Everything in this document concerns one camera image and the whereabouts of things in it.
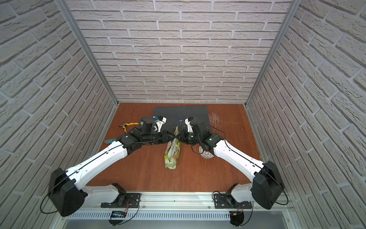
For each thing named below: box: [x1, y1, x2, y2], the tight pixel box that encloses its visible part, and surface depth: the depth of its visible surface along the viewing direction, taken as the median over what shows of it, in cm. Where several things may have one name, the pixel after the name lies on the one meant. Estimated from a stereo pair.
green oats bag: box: [163, 124, 182, 170], surface depth 79 cm
